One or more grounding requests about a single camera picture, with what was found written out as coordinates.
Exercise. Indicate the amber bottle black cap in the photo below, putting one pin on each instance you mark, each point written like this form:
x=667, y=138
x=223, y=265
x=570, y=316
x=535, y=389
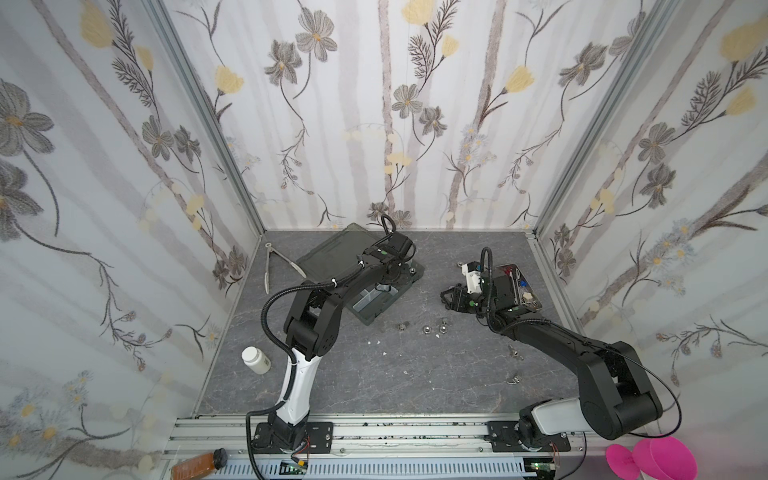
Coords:
x=200, y=466

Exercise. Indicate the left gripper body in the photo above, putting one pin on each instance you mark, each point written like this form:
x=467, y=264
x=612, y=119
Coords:
x=402, y=274

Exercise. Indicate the green compartment organizer box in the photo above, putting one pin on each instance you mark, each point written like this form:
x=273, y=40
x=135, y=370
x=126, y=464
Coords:
x=346, y=257

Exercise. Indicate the small tray with tools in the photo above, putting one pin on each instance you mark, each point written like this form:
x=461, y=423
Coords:
x=519, y=293

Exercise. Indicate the pink plastic cup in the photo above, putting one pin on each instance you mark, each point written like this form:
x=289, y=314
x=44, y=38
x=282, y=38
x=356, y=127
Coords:
x=664, y=458

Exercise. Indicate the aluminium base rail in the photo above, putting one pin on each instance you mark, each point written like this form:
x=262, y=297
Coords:
x=418, y=446

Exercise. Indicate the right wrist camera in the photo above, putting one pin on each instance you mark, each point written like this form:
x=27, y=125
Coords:
x=472, y=272

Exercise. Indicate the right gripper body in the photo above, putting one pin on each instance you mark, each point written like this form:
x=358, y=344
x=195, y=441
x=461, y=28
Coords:
x=455, y=297

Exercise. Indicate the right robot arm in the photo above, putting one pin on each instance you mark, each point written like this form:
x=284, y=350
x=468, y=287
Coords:
x=616, y=396

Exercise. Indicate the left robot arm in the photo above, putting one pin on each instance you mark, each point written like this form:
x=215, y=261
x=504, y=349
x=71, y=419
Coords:
x=311, y=330

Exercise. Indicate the white pill bottle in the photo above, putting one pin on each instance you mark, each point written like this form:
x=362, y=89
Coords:
x=256, y=360

